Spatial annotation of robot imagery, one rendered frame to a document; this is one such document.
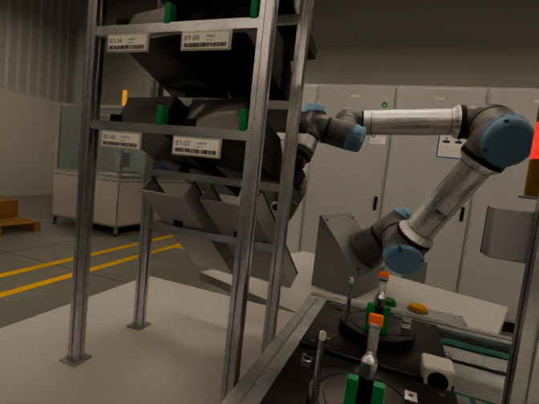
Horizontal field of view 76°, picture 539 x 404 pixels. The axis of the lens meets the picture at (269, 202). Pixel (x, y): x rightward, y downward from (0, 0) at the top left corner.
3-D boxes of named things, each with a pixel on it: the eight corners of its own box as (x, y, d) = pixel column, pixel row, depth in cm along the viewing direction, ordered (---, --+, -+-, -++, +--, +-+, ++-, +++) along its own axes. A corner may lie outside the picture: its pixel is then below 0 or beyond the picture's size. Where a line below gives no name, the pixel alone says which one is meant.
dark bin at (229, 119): (250, 197, 84) (260, 171, 86) (297, 205, 78) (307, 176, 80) (177, 133, 61) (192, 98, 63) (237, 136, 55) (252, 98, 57)
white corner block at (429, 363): (418, 374, 57) (421, 350, 56) (448, 382, 55) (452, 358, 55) (419, 389, 52) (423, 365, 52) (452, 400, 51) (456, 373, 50)
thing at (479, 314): (303, 256, 182) (304, 251, 182) (507, 314, 126) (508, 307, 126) (198, 279, 128) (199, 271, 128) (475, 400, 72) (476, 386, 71)
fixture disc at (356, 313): (344, 311, 75) (346, 302, 75) (413, 328, 70) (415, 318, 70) (333, 337, 62) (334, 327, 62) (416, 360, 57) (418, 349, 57)
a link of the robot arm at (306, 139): (318, 136, 92) (289, 127, 94) (314, 150, 91) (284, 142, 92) (315, 151, 99) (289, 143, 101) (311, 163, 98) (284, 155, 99)
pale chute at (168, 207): (194, 264, 93) (204, 250, 95) (233, 275, 86) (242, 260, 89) (138, 189, 74) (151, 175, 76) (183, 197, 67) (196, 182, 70)
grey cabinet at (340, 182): (294, 272, 442) (315, 94, 422) (370, 288, 411) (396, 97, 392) (282, 284, 391) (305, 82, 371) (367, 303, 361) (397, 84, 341)
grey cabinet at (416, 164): (370, 288, 411) (396, 97, 392) (443, 304, 385) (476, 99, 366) (367, 303, 361) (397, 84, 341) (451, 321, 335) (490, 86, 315)
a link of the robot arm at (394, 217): (395, 238, 130) (425, 218, 123) (397, 260, 119) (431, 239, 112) (372, 217, 129) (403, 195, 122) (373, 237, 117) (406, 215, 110)
